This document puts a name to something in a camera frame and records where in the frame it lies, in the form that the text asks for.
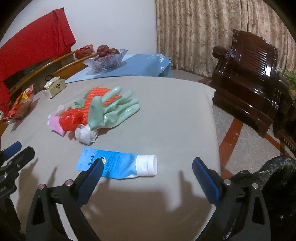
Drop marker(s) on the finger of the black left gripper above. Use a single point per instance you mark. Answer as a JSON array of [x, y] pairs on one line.
[[19, 160]]

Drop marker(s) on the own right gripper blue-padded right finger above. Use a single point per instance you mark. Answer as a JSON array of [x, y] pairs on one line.
[[241, 212]]

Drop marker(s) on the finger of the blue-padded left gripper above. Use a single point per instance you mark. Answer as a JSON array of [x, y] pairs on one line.
[[7, 153]]

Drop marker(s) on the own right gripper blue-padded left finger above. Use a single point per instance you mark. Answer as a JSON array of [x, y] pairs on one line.
[[44, 222]]

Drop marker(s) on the pink tissue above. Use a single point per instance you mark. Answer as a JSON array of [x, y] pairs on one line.
[[53, 121]]

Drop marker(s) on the blue hand cream tube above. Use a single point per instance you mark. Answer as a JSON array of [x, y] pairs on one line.
[[118, 165]]

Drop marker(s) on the red mesh ball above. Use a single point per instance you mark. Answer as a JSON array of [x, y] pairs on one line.
[[71, 119]]

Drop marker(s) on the mint green rubber glove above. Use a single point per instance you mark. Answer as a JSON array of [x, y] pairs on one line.
[[118, 111]]

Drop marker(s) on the black lined trash bin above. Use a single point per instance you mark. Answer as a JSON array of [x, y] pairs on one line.
[[276, 180]]

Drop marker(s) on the red snack bag bowl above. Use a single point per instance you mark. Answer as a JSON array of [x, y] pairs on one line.
[[21, 107]]

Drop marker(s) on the beige tissue box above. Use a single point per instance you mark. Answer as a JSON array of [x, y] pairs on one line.
[[54, 86]]

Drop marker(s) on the wooden TV cabinet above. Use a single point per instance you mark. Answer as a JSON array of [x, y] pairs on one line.
[[39, 74]]

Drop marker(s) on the dark wooden side table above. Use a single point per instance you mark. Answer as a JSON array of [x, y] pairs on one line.
[[284, 122]]

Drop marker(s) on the red cloth cover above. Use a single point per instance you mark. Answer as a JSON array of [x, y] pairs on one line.
[[47, 37]]

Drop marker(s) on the glass fruit bowl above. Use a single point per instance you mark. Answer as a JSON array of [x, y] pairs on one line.
[[107, 63]]

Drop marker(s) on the dark wooden armchair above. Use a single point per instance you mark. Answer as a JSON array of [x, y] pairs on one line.
[[246, 82]]

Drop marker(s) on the red apples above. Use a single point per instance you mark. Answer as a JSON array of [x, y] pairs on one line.
[[104, 51]]

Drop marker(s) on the green potted plant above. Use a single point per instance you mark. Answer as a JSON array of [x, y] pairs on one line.
[[288, 77]]

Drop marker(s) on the blue tablecloth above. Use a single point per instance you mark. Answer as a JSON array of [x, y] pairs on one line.
[[154, 65]]

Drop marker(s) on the floral beige curtain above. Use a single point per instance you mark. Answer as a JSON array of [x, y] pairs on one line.
[[187, 31]]

